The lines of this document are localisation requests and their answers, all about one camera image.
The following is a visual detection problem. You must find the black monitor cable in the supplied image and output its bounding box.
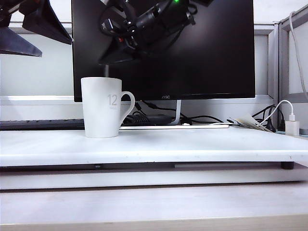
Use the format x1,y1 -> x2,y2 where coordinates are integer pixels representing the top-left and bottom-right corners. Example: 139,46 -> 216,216
142,100 -> 178,113

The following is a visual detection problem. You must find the white USB cable with plug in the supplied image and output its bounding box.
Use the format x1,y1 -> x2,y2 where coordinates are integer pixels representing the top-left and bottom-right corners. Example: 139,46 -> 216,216
258,100 -> 295,126

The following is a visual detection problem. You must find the black upright cable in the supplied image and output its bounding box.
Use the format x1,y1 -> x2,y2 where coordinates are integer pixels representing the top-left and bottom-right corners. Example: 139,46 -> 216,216
277,105 -> 286,131

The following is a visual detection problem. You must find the white mug with 12 print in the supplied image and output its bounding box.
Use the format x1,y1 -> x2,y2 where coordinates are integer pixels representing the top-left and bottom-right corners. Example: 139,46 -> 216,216
80,77 -> 136,139

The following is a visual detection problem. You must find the thin dark flat device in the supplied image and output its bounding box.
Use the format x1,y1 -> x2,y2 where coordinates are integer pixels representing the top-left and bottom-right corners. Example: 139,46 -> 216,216
0,163 -> 176,172

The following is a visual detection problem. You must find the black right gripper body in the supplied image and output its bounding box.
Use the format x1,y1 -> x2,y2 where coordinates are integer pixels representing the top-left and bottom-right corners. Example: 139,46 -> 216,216
99,0 -> 197,55

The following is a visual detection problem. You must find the black keyboard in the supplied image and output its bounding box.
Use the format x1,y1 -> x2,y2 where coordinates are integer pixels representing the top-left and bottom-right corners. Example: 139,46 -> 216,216
0,118 -> 86,131

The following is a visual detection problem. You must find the grey partition rail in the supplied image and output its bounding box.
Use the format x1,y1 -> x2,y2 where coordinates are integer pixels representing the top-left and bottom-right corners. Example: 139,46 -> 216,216
0,22 -> 73,35

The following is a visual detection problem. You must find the grey aluminium partition frame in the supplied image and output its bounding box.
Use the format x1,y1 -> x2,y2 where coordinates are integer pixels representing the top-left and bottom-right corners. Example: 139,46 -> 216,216
273,4 -> 308,130

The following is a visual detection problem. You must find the white raised desk board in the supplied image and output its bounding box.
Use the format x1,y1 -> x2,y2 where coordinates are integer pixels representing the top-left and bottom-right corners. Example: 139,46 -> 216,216
0,127 -> 308,168

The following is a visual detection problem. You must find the black power cable with plug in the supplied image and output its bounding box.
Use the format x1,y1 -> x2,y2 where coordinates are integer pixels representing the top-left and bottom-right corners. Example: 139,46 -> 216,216
251,104 -> 277,133

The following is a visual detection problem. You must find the folded paper booklet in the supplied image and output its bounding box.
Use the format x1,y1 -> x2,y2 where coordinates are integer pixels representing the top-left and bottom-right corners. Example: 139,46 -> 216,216
227,114 -> 274,133

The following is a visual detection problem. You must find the white USB charger block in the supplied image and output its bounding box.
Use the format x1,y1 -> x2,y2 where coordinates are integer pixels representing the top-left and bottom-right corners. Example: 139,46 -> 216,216
284,121 -> 300,137

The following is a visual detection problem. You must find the black power adapter brick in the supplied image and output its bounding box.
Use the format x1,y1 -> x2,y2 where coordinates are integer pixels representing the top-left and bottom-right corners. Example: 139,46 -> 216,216
124,115 -> 174,126

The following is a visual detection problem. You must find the long black desk cable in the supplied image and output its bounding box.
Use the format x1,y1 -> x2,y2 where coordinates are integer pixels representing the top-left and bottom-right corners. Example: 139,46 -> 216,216
180,115 -> 228,126

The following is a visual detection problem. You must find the thick white hanging cable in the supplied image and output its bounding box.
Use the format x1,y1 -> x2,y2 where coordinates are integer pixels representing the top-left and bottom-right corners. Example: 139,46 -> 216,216
288,11 -> 308,102

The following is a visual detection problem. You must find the black AOC computer monitor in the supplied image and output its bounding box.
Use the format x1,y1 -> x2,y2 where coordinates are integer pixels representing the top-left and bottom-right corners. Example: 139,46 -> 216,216
71,0 -> 256,103

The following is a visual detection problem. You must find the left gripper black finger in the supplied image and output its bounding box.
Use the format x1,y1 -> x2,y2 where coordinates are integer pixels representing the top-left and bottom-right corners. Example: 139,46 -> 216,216
22,0 -> 73,46
0,26 -> 43,58

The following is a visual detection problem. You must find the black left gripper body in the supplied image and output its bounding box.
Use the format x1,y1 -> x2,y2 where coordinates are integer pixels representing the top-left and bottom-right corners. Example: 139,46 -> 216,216
0,0 -> 48,27

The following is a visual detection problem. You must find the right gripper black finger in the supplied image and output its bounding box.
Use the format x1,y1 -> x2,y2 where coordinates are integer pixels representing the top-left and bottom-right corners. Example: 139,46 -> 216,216
98,40 -> 142,65
134,47 -> 157,59

